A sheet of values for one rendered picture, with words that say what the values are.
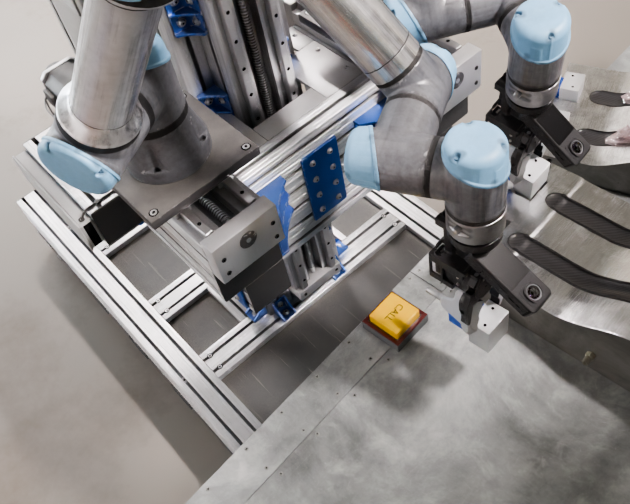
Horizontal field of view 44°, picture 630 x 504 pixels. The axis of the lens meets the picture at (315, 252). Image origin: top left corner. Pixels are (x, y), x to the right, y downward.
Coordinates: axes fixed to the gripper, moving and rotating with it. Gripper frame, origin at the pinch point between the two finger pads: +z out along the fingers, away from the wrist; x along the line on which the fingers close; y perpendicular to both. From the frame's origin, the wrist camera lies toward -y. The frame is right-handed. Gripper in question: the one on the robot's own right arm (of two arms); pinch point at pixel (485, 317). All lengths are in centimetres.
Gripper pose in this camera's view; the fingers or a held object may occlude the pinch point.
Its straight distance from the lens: 117.8
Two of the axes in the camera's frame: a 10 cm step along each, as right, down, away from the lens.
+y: -7.2, -4.8, 5.0
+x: -6.8, 6.4, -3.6
